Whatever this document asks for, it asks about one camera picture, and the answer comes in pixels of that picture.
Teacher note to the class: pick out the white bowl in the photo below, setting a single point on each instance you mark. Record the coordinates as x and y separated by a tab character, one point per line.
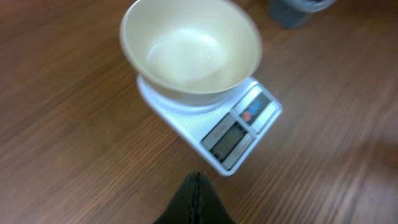
194	51

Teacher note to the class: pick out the clear plastic container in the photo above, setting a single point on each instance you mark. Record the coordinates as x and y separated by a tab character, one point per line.
295	13

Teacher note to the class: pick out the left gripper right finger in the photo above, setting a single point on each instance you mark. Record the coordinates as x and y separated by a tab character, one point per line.
210	209

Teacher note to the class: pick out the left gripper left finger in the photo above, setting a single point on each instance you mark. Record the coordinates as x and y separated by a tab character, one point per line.
180	210

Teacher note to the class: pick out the white digital kitchen scale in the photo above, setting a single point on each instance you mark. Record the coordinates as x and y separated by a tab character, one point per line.
223	133

